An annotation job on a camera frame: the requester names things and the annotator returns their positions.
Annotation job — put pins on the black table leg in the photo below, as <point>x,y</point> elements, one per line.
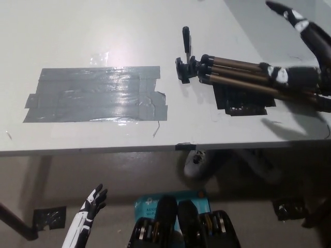
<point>18,224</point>

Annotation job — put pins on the bronze and black camera tripod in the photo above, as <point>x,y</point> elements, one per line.
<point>232,72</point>

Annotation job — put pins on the teal router box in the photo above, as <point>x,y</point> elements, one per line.
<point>147,208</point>

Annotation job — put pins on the robot right hand white black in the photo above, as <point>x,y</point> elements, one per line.
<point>318,46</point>

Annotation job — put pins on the white shoe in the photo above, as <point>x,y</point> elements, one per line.
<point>194,165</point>

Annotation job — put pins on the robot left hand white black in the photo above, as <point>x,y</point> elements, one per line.
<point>91,206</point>

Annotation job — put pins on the clear tape piece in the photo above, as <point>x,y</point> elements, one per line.
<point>99,59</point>

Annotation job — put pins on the grey duct tape patch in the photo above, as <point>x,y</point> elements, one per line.
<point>95,95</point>

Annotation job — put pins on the small black tape strip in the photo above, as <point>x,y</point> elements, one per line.
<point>185,146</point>

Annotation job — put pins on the black floor tape patch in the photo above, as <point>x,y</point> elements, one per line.
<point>289,209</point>
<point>50,217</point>

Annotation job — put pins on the large black tape patch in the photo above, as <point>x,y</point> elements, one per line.
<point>243,103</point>

